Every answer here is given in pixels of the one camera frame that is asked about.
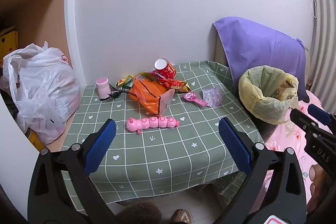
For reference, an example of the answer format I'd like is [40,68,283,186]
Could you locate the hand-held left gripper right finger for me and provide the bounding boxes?
[211,117,307,224]

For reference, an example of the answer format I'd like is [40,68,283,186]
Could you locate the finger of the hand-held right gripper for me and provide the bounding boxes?
[290,108,328,140]
[308,104,334,132]

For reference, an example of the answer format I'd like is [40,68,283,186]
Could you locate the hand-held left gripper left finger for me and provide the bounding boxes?
[28,119,124,224]

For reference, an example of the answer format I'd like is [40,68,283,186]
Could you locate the black bin with yellow liner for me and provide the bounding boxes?
[238,65,300,143]

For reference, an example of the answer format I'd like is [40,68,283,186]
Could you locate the printed plastic tissue packet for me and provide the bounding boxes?
[202,87,223,108]

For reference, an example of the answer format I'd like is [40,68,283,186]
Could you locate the green white carton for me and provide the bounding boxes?
[121,77,137,92]

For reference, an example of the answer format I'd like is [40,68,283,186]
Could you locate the pink toy hand mirror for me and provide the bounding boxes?
[184,92,208,106]

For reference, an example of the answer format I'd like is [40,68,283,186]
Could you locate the orange plastic bag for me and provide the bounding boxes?
[128,78,176,117]

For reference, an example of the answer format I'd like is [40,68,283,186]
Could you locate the yellow red snack wrapper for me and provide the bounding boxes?
[160,78,191,93]

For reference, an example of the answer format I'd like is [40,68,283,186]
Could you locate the pink foil snack wrapper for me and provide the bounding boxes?
[139,70,163,81]

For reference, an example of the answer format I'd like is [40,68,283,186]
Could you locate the red paper cup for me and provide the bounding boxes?
[154,58,177,80]

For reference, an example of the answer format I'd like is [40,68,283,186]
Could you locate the person's right hand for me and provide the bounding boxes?
[308,165,332,214]

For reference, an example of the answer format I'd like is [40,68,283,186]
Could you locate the pink floral blanket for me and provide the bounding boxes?
[262,90,336,224]

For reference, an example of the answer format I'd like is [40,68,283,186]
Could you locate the pink caterpillar toy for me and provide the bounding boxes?
[126,116,180,133]

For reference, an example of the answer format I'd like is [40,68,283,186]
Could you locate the pink cup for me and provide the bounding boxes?
[96,77,110,99]

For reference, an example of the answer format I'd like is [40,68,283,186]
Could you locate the green checked tablecloth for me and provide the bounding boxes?
[61,60,265,205]

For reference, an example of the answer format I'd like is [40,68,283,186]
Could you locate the yellow striped container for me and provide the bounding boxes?
[28,128,46,151]

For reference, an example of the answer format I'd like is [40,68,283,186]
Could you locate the grey striped curtain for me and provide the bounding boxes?
[306,0,336,114]

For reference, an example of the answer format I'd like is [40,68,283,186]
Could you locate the brown fuzzy slipper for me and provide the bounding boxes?
[115,202,162,224]

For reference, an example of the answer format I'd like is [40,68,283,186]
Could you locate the white plastic bag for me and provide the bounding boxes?
[0,42,82,146]

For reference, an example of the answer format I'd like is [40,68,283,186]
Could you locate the purple cloth on chair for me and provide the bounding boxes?
[213,17,310,102]

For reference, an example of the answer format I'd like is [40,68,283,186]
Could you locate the beige headboard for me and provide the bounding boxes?
[215,28,231,69]

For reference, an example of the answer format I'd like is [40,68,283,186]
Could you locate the wooden shelf unit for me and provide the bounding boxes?
[0,0,84,153]

